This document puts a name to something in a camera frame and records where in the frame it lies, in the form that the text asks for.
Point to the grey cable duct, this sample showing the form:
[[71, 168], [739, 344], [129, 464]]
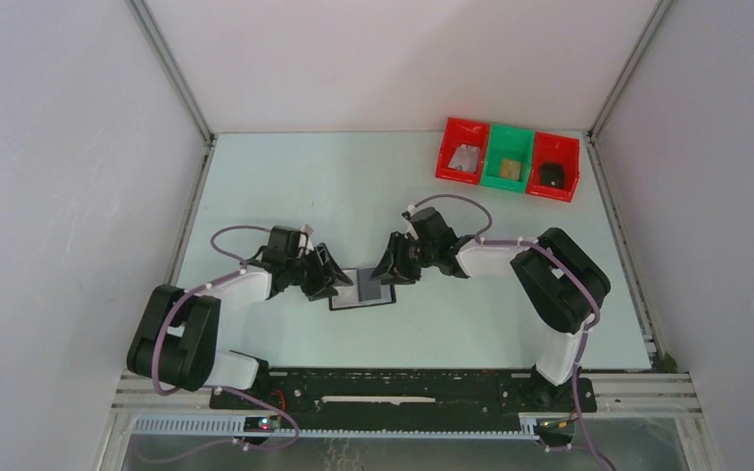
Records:
[[235, 426]]

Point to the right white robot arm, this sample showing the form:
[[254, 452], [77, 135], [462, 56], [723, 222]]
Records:
[[564, 285]]

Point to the green bin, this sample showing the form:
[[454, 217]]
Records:
[[507, 142]]

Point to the grey card in holder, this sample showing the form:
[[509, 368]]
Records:
[[367, 289]]

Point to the left red bin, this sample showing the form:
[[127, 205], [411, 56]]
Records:
[[458, 132]]

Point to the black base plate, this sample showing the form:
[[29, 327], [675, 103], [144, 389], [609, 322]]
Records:
[[433, 399]]

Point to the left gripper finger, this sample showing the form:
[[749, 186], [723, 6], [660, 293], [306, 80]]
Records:
[[313, 289], [331, 275]]

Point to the tan object in bin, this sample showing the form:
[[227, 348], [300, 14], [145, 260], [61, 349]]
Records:
[[510, 169]]

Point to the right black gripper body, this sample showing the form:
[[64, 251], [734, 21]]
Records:
[[425, 252]]

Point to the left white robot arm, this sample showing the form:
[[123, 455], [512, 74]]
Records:
[[176, 342]]

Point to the red bin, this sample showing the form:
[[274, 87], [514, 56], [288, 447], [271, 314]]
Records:
[[549, 147], [458, 132]]

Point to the black object in bin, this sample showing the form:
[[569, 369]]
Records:
[[552, 175]]

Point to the right red bin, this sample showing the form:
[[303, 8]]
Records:
[[549, 147]]

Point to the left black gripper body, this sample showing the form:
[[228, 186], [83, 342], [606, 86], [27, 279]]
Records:
[[306, 272]]

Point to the silver card in bin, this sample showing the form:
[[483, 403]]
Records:
[[475, 154]]

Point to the black leather card holder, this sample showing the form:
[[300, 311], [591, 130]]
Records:
[[347, 298]]

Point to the thin white credit card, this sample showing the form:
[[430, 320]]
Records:
[[462, 160]]

